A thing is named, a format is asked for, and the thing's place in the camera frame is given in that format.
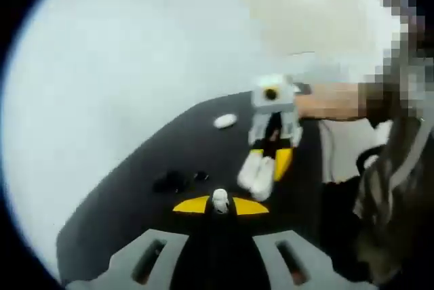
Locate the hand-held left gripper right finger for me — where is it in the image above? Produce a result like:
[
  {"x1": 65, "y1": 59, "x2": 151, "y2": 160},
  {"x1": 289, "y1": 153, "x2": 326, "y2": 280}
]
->
[{"x1": 220, "y1": 197, "x2": 371, "y2": 290}]

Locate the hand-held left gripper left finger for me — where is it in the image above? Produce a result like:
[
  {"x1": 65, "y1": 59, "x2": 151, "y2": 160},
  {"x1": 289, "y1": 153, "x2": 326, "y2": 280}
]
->
[{"x1": 65, "y1": 194, "x2": 222, "y2": 290}]

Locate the white charging case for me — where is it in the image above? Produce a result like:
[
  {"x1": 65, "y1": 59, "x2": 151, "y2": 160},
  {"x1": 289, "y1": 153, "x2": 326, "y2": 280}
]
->
[
  {"x1": 214, "y1": 114, "x2": 237, "y2": 129},
  {"x1": 237, "y1": 152, "x2": 277, "y2": 201}
]

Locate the white earphone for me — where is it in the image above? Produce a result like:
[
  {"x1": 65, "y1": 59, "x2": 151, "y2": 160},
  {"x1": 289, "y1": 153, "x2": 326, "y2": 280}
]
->
[{"x1": 211, "y1": 188, "x2": 231, "y2": 215}]

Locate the black chair frame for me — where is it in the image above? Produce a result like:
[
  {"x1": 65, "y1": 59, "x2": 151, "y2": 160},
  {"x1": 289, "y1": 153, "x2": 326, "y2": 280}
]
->
[{"x1": 355, "y1": 143, "x2": 384, "y2": 173}]

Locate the grey shoulder strap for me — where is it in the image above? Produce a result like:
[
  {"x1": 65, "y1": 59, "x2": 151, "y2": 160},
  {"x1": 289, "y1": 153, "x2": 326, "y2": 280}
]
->
[{"x1": 389, "y1": 117, "x2": 427, "y2": 184}]

